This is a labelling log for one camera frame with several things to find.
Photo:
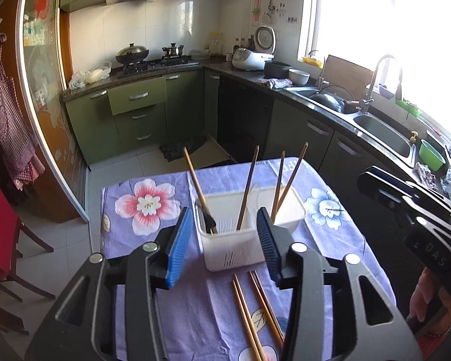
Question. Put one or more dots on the yellow basket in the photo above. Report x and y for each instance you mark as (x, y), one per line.
(312, 62)

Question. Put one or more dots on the steel double sink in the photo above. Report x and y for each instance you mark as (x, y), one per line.
(383, 137)

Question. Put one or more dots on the light bamboo chopstick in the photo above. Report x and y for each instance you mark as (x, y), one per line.
(195, 180)

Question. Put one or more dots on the green plastic bowl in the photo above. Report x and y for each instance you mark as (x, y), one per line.
(431, 156)

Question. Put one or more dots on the crumpled dish cloth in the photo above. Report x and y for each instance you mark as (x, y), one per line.
(274, 83)

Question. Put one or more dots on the black wok with lid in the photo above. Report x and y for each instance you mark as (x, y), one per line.
(132, 54)

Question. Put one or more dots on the white plastic bag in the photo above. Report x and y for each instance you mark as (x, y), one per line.
(92, 75)

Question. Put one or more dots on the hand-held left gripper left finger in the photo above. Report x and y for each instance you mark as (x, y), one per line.
(178, 248)

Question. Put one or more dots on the person's right hand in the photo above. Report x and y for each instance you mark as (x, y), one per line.
(423, 297)

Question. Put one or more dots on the pile of wooden chopsticks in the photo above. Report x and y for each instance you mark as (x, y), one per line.
(244, 308)

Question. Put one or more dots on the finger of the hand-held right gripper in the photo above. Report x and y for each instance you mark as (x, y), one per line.
(383, 195)
(409, 187)

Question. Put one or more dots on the brown wooden chopstick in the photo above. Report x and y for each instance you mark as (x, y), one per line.
(249, 180)
(295, 165)
(279, 180)

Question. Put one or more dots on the wooden cutting board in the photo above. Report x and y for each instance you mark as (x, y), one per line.
(347, 73)

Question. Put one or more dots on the black gas stove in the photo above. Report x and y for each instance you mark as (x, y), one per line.
(158, 66)

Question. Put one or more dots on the green hanging basket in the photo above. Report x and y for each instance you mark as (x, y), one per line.
(409, 107)

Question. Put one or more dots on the black floor mat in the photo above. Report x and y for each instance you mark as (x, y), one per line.
(180, 148)

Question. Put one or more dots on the dark sauce bottles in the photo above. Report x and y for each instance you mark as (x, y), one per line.
(242, 45)

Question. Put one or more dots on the dark pan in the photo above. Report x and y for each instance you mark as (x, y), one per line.
(332, 101)

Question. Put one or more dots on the white plastic utensil holder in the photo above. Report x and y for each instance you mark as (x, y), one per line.
(233, 252)

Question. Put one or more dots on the white bowl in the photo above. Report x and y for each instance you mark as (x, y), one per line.
(298, 78)

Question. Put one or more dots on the wall hooks with utensils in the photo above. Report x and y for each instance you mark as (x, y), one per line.
(270, 9)

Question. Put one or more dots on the white rice cooker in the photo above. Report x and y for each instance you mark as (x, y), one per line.
(248, 60)

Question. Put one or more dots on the clear oil bottles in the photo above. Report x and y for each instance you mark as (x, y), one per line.
(216, 43)

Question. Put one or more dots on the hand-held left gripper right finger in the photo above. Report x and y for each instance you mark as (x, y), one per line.
(265, 240)

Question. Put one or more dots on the green lower kitchen cabinet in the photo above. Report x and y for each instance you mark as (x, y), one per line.
(135, 97)

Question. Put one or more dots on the kitchen window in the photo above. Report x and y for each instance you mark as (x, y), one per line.
(379, 15)

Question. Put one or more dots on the tall steel faucet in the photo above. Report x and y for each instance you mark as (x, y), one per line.
(372, 79)

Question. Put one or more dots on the dark lower kitchen cabinet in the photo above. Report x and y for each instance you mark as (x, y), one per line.
(304, 139)

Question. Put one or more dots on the patterned glass sliding door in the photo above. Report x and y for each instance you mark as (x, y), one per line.
(49, 82)

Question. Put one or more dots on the small steel faucet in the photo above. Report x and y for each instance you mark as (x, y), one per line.
(321, 79)

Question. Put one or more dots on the patterned rag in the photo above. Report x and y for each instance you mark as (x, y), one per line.
(426, 176)

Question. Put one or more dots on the purple checkered apron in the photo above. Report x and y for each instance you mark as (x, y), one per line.
(7, 120)

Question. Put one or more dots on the black inner pot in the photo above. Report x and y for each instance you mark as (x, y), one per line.
(277, 70)

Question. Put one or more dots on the purple floral tablecloth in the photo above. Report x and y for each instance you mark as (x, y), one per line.
(323, 240)

